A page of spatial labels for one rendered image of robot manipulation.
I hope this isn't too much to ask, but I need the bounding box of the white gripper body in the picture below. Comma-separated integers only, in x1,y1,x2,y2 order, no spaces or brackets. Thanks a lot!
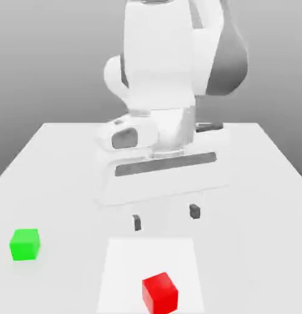
94,146,230,207

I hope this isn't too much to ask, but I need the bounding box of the small red cube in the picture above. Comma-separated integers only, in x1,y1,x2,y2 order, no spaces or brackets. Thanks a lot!
142,271,179,314

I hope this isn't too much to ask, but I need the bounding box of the small green cube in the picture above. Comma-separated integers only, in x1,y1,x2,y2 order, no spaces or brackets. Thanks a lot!
9,228,41,262

